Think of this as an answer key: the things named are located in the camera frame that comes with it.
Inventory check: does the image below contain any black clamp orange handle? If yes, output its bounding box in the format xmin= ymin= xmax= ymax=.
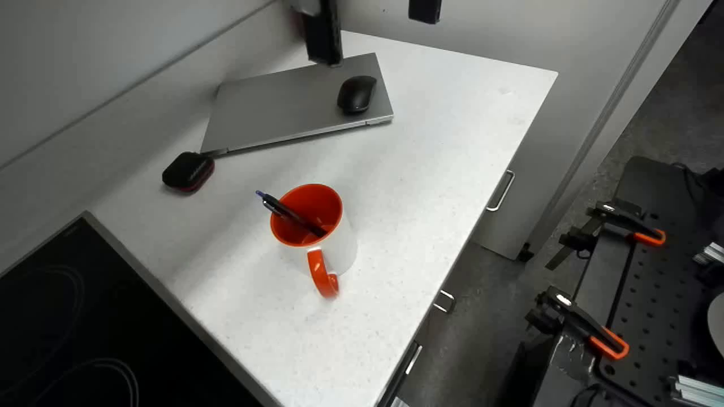
xmin=546 ymin=199 xmax=669 ymax=271
xmin=524 ymin=285 xmax=633 ymax=364

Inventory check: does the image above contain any silver aluminium profile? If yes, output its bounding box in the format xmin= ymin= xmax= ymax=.
xmin=666 ymin=373 xmax=724 ymax=407

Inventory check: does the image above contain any metal drawer handle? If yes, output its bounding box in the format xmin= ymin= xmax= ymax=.
xmin=431 ymin=287 xmax=458 ymax=317
xmin=401 ymin=341 xmax=426 ymax=380
xmin=485 ymin=167 xmax=518 ymax=215

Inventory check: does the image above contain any small black case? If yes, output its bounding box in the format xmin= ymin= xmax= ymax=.
xmin=160 ymin=148 xmax=218 ymax=196

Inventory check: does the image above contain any dark blue pen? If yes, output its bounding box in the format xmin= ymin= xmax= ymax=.
xmin=254 ymin=188 xmax=330 ymax=238

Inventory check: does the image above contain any white striped small object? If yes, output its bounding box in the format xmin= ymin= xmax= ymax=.
xmin=692 ymin=239 xmax=724 ymax=268

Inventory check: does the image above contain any grey round plate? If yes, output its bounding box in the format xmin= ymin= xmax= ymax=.
xmin=705 ymin=292 xmax=724 ymax=361

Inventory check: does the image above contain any black perforated mounting board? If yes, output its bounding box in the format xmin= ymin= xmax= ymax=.
xmin=527 ymin=153 xmax=724 ymax=407

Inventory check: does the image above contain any black computer mouse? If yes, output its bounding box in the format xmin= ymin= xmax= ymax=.
xmin=336 ymin=72 xmax=380 ymax=118

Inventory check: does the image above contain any black glass cooktop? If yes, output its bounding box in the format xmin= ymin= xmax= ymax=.
xmin=0 ymin=215 xmax=262 ymax=407

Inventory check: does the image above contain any white mug orange interior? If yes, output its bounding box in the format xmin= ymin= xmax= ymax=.
xmin=266 ymin=180 xmax=359 ymax=301

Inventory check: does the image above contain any grey metal base plate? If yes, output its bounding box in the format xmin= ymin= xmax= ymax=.
xmin=199 ymin=49 xmax=397 ymax=161

